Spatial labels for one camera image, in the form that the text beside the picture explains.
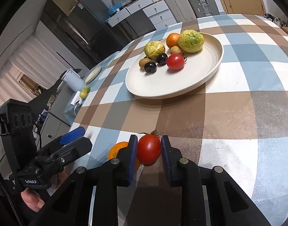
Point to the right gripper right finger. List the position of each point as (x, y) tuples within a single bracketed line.
[(209, 196)]

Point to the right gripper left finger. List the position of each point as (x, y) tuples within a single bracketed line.
[(91, 192)]

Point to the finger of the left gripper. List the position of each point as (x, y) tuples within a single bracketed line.
[(72, 136), (66, 154)]

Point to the red tomato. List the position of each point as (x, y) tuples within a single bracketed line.
[(149, 148), (176, 61)]

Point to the brown longan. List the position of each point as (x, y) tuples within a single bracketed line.
[(176, 50), (143, 61)]

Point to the dark plum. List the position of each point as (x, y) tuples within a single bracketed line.
[(162, 59), (150, 67)]

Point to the yellow wrinkled citrus fruit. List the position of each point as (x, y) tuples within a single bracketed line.
[(153, 49)]

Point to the green-yellow citrus fruit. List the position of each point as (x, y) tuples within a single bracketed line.
[(190, 41)]

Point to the left hand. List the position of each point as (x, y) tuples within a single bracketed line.
[(32, 199)]

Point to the small lime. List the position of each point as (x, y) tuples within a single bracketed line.
[(83, 94), (87, 89)]

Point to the small cream plate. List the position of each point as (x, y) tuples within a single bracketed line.
[(93, 74)]

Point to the checkered tablecloth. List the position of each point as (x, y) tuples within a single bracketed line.
[(237, 120)]

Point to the black refrigerator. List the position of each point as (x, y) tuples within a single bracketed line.
[(100, 40)]

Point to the large cream plate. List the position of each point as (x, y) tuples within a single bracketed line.
[(179, 75)]

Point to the white drawer desk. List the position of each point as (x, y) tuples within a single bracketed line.
[(157, 11)]

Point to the beige suitcase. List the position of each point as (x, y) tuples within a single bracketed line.
[(181, 10)]

